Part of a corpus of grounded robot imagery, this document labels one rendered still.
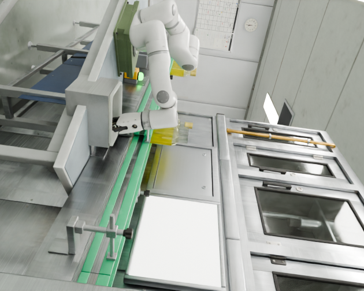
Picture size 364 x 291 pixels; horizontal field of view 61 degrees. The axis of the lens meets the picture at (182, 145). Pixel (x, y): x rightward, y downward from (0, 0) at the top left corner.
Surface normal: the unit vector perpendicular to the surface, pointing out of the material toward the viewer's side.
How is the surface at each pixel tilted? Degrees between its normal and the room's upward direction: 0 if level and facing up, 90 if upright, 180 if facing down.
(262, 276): 90
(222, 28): 90
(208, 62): 90
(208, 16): 90
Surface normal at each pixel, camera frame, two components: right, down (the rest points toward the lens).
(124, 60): -0.11, 0.82
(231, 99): -0.06, 0.52
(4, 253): 0.12, -0.84
